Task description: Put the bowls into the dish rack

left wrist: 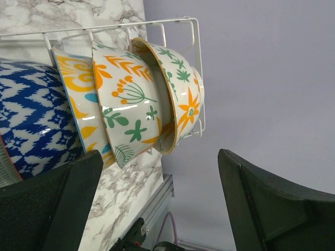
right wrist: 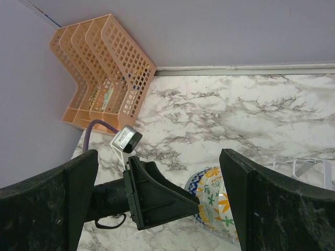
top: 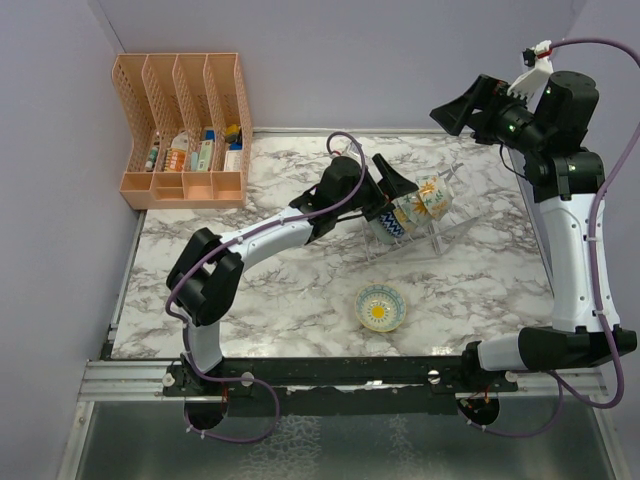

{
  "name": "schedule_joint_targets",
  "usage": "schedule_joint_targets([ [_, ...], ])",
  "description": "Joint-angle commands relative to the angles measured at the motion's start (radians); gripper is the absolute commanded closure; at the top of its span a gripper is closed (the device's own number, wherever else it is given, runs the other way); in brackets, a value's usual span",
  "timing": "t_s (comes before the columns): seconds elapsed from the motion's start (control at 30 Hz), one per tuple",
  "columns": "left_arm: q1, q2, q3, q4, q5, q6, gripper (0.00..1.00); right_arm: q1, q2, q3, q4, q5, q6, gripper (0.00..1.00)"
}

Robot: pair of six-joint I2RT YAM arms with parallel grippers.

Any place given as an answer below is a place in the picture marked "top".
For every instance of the red patterned bowl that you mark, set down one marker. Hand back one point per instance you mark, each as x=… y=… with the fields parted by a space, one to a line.
x=389 y=216

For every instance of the yellow black toy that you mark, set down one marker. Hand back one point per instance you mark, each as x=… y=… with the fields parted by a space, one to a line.
x=233 y=134

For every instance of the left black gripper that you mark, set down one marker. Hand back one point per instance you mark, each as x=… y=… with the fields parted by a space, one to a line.
x=391 y=186

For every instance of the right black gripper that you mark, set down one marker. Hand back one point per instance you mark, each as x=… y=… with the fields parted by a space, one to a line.
x=455 y=115

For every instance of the small bottles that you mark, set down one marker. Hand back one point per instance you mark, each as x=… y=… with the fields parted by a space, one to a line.
x=152 y=157

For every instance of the yellow leaf patterned bowl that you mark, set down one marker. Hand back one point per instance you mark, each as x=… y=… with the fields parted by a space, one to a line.
x=441 y=200

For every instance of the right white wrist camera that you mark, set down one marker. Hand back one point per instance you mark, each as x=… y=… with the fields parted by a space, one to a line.
x=537 y=59

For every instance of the aluminium frame rail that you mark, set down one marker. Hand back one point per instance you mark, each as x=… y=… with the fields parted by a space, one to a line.
x=141 y=380

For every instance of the orange white box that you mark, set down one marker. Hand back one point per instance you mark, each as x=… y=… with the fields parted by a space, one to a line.
x=176 y=153

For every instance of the teal white box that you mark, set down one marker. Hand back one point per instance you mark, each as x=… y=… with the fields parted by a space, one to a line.
x=201 y=158

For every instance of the yellow blue rimmed bowl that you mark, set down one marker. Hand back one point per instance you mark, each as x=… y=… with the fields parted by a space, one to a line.
x=380 y=308

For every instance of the blue orange floral bowl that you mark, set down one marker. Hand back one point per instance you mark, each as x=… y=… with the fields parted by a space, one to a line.
x=404 y=215

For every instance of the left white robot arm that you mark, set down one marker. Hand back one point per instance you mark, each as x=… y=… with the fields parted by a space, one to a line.
x=205 y=278

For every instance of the black mounting base rail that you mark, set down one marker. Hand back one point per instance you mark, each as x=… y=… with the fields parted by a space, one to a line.
x=328 y=386

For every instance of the teal ceramic bowl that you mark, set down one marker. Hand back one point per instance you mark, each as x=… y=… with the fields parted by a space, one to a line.
x=387 y=232

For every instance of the white flat packet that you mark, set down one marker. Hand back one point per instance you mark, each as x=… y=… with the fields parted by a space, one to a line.
x=233 y=160

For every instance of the peach plastic desk organizer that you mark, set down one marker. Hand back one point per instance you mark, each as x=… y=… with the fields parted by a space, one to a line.
x=163 y=94

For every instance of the white wire dish rack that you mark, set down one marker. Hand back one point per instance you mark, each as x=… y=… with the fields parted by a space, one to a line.
x=437 y=238

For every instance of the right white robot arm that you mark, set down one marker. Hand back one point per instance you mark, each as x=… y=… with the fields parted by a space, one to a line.
x=565 y=178

